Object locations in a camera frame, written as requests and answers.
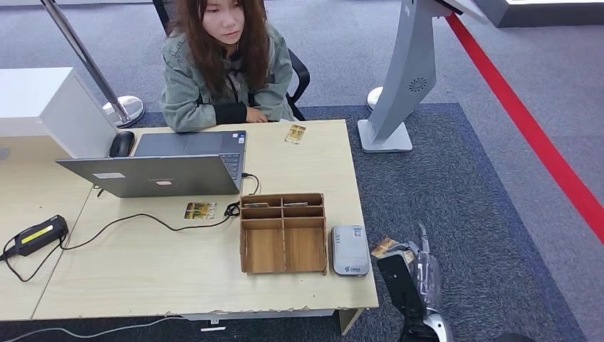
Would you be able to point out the white cabinet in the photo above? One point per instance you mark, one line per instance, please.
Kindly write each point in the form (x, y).
(28, 94)

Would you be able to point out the round chrome stanchion base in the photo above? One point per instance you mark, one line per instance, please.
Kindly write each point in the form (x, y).
(373, 98)

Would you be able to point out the black power adapter yellow label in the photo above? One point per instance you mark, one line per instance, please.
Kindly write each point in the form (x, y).
(40, 234)

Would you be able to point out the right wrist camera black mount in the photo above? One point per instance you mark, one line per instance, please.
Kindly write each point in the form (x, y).
(401, 288)

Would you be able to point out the green yellow picture card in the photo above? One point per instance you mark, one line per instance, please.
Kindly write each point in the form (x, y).
(200, 211)

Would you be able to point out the grey laptop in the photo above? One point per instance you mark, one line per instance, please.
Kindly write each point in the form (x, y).
(155, 177)

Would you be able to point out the black office chair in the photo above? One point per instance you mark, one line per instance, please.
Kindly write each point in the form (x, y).
(299, 75)

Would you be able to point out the clear plastic hand wrap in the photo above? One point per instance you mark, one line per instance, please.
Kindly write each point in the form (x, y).
(431, 274)

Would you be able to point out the wooden desk leg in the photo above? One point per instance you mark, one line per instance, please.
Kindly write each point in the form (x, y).
(349, 321)

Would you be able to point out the grey kiosk stand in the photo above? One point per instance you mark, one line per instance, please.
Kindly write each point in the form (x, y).
(410, 71)

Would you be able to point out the gold patterned ID card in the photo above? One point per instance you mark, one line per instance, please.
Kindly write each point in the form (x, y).
(295, 134)

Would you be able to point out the wooden organizer box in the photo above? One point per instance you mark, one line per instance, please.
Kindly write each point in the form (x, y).
(264, 250)

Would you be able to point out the person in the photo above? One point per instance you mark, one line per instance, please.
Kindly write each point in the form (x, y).
(188, 94)

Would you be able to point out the chrome stanchion pole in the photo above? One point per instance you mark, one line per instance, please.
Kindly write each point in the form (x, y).
(85, 56)

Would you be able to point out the white display platform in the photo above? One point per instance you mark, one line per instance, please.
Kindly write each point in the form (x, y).
(542, 16)

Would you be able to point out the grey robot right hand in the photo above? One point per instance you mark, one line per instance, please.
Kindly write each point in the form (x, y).
(427, 278)

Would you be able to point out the person's right hand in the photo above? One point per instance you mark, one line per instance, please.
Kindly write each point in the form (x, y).
(257, 116)

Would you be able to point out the black computer mouse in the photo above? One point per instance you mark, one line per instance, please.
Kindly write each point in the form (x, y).
(122, 144)

